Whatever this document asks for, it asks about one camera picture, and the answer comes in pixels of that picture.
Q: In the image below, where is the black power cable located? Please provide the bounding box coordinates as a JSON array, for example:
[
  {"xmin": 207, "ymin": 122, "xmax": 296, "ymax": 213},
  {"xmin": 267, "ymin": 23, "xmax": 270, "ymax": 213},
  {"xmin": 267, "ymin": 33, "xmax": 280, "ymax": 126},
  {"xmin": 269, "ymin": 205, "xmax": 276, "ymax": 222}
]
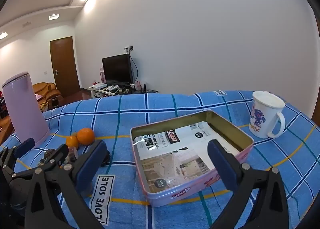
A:
[{"xmin": 129, "ymin": 51, "xmax": 138, "ymax": 82}]

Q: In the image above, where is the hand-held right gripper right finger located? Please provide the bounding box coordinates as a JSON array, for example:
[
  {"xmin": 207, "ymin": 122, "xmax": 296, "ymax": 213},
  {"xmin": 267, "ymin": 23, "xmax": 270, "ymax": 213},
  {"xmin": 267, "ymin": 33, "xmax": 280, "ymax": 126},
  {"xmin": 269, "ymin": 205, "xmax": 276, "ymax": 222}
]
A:
[{"xmin": 207, "ymin": 139, "xmax": 290, "ymax": 229}]

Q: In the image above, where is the black router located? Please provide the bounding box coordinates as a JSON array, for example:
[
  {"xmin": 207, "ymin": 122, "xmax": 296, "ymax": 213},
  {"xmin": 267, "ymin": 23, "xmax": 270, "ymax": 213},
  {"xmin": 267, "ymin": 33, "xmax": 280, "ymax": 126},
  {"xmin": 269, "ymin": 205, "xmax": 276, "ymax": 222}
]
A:
[{"xmin": 132, "ymin": 83, "xmax": 147, "ymax": 93}]

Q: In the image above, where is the pink tin box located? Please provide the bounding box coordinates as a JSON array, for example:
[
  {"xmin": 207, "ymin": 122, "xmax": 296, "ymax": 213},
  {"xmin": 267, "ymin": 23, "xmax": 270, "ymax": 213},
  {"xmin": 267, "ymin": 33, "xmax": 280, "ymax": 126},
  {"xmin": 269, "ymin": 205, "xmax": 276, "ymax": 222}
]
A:
[{"xmin": 130, "ymin": 110, "xmax": 255, "ymax": 207}]

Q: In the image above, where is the printed paper leaflet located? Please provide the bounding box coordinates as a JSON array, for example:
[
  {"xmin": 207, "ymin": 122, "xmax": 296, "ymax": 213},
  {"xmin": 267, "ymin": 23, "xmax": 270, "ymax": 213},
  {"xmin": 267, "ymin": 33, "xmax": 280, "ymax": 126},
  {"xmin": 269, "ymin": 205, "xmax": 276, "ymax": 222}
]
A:
[{"xmin": 134, "ymin": 121, "xmax": 241, "ymax": 192}]

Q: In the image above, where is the black television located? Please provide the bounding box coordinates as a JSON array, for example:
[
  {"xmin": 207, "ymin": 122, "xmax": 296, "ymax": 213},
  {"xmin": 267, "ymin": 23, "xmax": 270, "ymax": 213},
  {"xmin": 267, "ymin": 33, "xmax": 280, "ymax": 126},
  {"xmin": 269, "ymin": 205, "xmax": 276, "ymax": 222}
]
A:
[{"xmin": 102, "ymin": 54, "xmax": 134, "ymax": 85}]

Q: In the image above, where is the purple kettle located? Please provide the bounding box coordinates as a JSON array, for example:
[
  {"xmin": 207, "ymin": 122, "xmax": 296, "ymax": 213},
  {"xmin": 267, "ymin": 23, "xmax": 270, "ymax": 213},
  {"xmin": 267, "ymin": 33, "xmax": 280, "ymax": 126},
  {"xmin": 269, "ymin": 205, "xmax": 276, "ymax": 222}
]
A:
[{"xmin": 2, "ymin": 73, "xmax": 50, "ymax": 144}]

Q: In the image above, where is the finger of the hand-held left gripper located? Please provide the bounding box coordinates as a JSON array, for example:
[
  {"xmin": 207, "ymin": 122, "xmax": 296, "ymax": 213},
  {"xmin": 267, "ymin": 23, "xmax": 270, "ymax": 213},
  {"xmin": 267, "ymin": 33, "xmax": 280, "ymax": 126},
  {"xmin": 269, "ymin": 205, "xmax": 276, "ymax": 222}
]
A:
[
  {"xmin": 11, "ymin": 144, "xmax": 70, "ymax": 182},
  {"xmin": 0, "ymin": 138, "xmax": 35, "ymax": 177}
]

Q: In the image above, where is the white television stand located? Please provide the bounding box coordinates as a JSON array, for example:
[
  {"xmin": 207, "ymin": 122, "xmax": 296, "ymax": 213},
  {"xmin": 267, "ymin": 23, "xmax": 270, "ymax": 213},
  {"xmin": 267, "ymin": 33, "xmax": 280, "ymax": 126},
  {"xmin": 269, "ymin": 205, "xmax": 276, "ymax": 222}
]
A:
[{"xmin": 88, "ymin": 85, "xmax": 158, "ymax": 99}]

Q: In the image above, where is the brown wooden door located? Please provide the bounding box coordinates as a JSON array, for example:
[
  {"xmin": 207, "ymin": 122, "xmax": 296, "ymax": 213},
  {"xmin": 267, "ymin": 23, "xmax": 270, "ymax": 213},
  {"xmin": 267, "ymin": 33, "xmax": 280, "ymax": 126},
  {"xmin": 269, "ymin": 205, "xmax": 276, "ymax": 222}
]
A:
[{"xmin": 49, "ymin": 36, "xmax": 81, "ymax": 97}]

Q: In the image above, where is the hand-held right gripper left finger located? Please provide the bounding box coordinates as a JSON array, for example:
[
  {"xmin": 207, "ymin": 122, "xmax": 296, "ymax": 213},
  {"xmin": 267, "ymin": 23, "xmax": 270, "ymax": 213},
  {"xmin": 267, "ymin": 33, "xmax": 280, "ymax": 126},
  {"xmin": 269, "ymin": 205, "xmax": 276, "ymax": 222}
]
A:
[{"xmin": 24, "ymin": 139, "xmax": 111, "ymax": 229}]

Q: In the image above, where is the brown leather armchair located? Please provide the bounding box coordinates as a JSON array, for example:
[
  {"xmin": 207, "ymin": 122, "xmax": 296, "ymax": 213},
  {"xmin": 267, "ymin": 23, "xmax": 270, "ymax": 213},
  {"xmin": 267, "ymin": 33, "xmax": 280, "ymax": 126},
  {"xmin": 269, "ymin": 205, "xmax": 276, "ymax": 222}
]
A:
[{"xmin": 32, "ymin": 82, "xmax": 63, "ymax": 110}]

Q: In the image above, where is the white printed mug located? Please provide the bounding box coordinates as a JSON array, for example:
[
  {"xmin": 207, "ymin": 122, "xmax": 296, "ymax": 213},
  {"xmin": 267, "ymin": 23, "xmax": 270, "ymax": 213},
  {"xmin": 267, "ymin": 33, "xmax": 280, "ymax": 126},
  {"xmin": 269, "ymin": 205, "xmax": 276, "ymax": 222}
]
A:
[{"xmin": 249, "ymin": 91, "xmax": 286, "ymax": 139}]

